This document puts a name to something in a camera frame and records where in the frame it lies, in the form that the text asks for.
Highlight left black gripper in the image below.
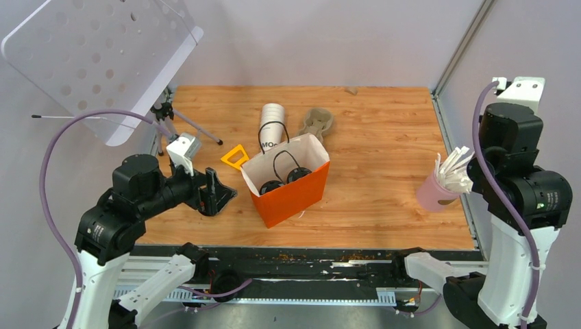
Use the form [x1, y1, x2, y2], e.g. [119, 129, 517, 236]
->
[140, 154, 239, 217]

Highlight orange paper bag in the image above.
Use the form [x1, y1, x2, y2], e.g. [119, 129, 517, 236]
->
[241, 131, 330, 228]

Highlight black coffee cup lid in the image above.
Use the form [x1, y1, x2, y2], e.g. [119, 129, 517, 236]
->
[286, 167, 312, 184]

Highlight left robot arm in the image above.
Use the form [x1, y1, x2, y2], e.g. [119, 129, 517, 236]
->
[60, 154, 237, 328]

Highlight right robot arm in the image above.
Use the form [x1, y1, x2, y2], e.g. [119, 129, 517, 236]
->
[391, 103, 573, 328]

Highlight yellow plastic triangle holder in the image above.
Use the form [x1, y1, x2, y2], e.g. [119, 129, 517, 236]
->
[221, 144, 250, 171]

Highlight stack of white paper cups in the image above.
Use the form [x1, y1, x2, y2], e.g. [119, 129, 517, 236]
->
[259, 103, 286, 151]

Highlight white tripod stand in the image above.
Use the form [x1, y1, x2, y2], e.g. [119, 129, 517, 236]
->
[150, 101, 224, 158]

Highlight stacked pulp cup carriers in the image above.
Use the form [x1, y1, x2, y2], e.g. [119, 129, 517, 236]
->
[297, 108, 334, 143]

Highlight small brown wood block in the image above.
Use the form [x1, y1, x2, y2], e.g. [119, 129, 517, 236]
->
[344, 87, 358, 95]

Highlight clear perforated acrylic panel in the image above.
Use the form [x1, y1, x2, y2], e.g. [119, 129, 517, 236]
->
[1, 1, 203, 147]

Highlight pink cup of wrapped straws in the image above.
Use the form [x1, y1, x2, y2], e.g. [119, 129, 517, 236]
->
[416, 146, 474, 212]

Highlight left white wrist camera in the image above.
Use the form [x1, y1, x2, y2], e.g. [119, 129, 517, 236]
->
[166, 132, 201, 176]

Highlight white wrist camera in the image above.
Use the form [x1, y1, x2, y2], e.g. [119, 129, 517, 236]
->
[492, 77, 546, 114]
[166, 132, 201, 176]

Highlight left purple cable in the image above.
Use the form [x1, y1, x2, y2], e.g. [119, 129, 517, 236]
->
[38, 110, 175, 329]

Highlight purple cable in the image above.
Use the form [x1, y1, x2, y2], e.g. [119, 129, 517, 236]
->
[38, 110, 175, 329]
[471, 80, 542, 329]

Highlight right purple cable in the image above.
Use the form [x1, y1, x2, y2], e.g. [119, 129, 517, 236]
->
[471, 80, 542, 329]

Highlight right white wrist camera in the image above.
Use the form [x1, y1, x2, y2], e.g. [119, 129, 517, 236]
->
[492, 77, 546, 114]

